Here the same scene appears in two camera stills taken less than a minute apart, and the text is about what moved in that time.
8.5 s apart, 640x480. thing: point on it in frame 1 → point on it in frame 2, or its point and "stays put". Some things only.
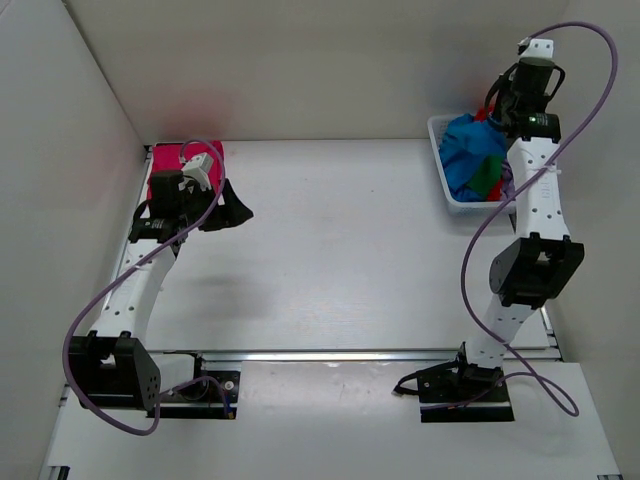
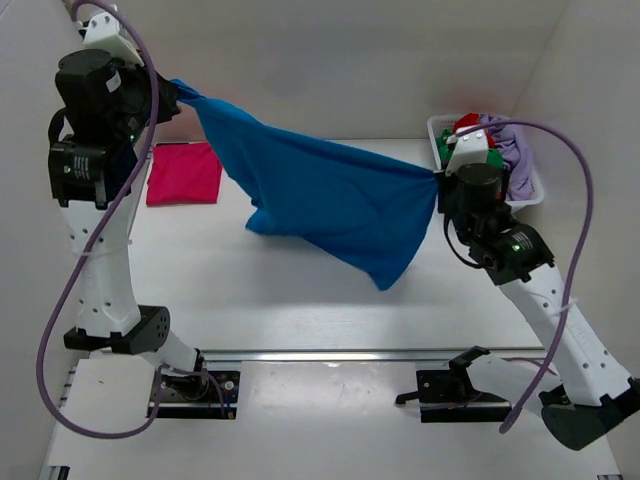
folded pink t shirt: [170, 157] stays put
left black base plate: [213, 395] stays put
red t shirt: [483, 115] → [473, 118]
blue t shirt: [465, 143] → [372, 209]
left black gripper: [233, 210] → [169, 95]
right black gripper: [503, 85] → [444, 182]
